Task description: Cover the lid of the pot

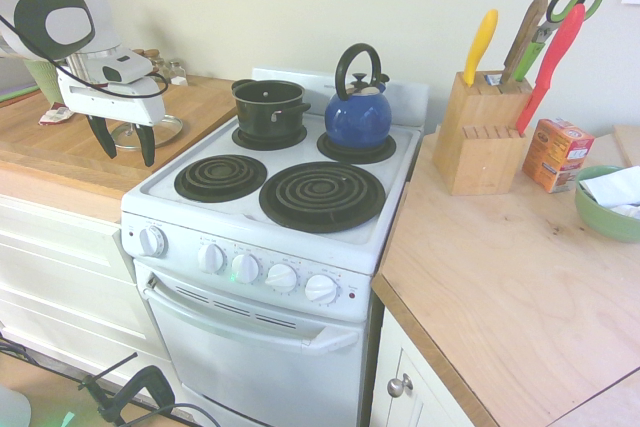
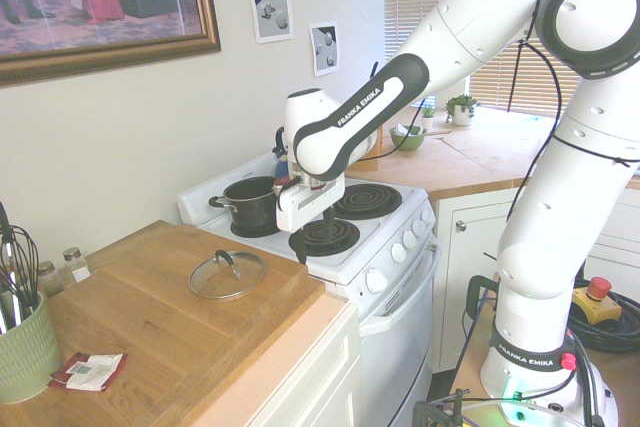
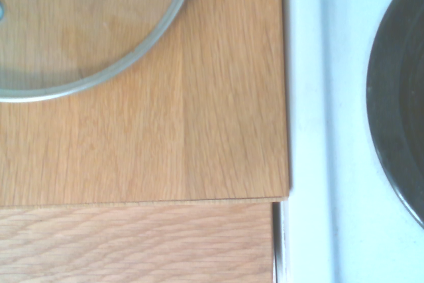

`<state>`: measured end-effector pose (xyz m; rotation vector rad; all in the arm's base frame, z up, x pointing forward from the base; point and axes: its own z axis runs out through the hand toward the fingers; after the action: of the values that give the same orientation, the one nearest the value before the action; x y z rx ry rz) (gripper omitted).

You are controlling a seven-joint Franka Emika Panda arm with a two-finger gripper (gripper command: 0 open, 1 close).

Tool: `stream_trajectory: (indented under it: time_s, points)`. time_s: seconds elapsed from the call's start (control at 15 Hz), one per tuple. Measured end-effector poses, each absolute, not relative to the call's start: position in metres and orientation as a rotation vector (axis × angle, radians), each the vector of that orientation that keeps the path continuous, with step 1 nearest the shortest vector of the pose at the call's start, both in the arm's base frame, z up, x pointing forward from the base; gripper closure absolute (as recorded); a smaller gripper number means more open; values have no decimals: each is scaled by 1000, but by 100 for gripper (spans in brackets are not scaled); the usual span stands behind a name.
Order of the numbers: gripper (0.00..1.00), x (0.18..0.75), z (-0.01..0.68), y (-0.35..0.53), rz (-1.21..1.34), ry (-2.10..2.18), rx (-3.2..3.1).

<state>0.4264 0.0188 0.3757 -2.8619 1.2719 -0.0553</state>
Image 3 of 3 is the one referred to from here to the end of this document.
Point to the glass pot lid metal rim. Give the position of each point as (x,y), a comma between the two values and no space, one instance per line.
(83,14)

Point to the white electric stove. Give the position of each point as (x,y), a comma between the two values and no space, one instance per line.
(328,130)

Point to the metal stove edge trim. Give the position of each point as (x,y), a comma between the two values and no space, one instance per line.
(277,246)

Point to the wooden cabinet front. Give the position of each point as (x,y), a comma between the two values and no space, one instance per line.
(132,246)

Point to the black round hotplate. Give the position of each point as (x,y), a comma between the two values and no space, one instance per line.
(394,97)

